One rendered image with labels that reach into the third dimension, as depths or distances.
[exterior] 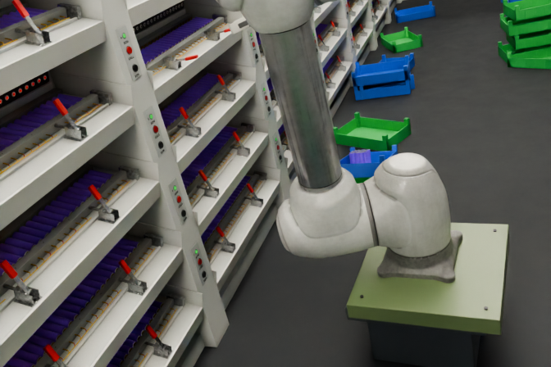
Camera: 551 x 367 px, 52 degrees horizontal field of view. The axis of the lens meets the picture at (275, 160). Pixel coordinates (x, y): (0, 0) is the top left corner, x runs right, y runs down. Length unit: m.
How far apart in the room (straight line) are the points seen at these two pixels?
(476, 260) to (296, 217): 0.45
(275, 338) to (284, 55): 0.89
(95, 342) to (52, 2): 0.74
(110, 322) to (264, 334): 0.53
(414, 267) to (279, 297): 0.57
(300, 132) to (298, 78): 0.12
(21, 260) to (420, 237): 0.84
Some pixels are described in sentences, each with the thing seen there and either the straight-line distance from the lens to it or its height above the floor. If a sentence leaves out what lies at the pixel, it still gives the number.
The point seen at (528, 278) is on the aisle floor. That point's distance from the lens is 1.78.
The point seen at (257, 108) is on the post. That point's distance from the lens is 2.03.
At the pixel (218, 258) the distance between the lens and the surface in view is 1.77.
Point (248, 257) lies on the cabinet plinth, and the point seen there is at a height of 0.03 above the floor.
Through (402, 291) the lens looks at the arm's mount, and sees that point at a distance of 1.37.
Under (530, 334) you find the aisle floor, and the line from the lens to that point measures 1.62.
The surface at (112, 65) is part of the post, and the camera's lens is 1.34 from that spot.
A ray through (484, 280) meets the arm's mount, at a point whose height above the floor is 0.25.
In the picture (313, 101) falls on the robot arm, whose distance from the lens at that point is 1.12.
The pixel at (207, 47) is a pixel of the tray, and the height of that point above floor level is 0.76.
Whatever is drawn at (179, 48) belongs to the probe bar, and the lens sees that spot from 1.65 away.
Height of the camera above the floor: 1.12
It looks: 25 degrees down
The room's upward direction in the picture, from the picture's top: 14 degrees counter-clockwise
